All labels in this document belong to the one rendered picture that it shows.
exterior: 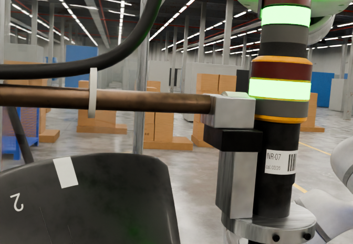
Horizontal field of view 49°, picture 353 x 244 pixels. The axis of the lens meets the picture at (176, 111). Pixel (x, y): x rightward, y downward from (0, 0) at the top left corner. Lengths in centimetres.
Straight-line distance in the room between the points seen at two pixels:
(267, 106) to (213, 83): 814
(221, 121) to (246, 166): 4
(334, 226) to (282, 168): 70
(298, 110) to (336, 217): 70
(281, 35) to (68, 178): 23
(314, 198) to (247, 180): 70
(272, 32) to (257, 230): 14
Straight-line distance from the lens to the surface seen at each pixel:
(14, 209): 37
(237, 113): 26
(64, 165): 39
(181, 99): 26
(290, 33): 28
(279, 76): 27
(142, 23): 26
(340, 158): 101
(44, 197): 38
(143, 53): 172
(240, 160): 27
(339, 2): 36
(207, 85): 838
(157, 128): 785
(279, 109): 27
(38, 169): 39
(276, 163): 28
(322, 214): 96
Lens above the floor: 153
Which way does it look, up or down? 6 degrees down
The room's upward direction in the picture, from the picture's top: 4 degrees clockwise
